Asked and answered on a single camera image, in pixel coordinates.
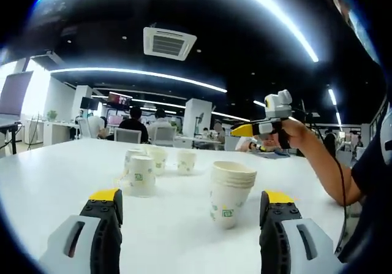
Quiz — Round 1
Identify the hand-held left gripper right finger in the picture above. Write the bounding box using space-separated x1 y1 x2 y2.
259 189 344 274

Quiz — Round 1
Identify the wall screen with red picture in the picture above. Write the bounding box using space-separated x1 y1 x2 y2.
107 92 133 107

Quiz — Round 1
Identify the white grey worn device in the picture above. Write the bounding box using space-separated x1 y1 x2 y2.
379 101 392 158

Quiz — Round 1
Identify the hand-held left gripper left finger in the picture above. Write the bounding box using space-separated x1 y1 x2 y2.
38 188 124 274

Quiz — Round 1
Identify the ceiling air conditioner unit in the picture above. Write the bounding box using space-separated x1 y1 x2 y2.
143 26 197 62

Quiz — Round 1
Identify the nested paper cup stack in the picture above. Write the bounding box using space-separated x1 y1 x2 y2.
209 160 257 229

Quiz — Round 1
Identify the black overhead stand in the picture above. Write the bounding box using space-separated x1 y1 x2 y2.
298 99 321 127

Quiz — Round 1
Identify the white office chair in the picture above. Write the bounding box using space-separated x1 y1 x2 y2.
76 117 92 139
154 126 175 147
113 127 142 143

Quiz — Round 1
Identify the black monitor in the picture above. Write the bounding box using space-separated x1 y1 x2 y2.
80 97 100 110

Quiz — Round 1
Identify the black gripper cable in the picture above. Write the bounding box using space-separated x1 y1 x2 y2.
324 145 350 256

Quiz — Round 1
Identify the black tripod stand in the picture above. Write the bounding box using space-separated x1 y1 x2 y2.
195 112 205 137

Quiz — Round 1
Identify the white table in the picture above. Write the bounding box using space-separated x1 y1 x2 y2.
0 137 345 274

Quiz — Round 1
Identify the person's right hand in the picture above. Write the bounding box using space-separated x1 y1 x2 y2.
281 118 309 150

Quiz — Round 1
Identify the white low cabinet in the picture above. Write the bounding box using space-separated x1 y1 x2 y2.
26 119 77 146

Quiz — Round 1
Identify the monitor with purple screen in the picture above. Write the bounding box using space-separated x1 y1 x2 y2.
0 70 34 118

